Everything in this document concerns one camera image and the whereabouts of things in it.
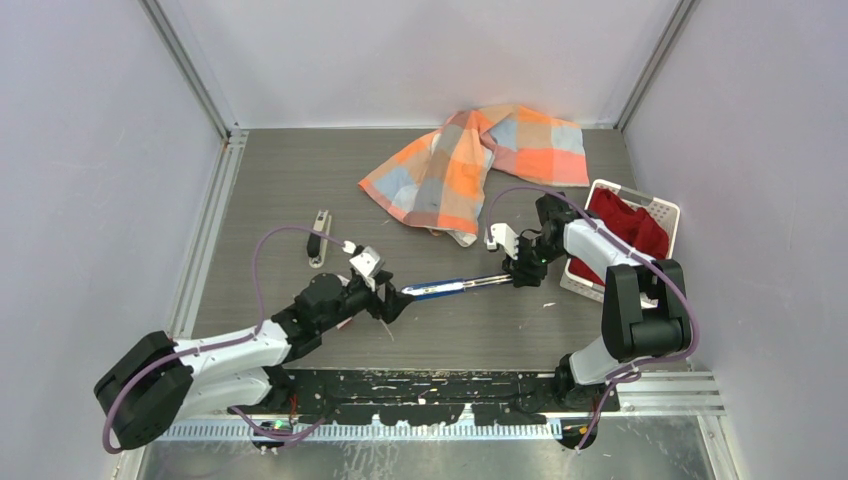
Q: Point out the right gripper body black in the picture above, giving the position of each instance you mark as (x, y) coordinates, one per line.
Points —
(534, 253)

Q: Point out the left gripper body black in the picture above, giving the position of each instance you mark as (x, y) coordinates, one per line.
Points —
(363, 296)

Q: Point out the blue stapler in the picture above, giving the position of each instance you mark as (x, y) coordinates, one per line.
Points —
(431, 290)

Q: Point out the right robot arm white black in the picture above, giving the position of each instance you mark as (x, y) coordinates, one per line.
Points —
(644, 313)

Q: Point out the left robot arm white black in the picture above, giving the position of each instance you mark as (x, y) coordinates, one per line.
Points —
(161, 380)

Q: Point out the staple box tray with staples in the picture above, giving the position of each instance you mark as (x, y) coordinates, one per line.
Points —
(344, 323)

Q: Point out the black beige stapler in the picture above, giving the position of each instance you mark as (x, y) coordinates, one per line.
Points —
(316, 246)

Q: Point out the red cloth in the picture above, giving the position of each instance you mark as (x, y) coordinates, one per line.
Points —
(636, 227)

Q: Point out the white plastic basket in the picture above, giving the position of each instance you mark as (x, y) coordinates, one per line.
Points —
(664, 213)

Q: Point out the orange checkered cloth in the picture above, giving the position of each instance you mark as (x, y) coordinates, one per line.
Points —
(437, 181)

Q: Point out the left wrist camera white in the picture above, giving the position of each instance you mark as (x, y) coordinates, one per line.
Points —
(365, 261)

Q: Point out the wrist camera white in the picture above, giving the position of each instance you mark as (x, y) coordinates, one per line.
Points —
(500, 236)
(365, 261)

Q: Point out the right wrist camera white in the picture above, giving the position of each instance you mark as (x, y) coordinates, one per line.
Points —
(500, 236)

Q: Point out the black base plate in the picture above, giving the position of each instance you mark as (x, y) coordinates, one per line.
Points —
(427, 397)

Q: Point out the aluminium slotted rail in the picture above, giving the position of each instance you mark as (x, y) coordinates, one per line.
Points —
(465, 429)

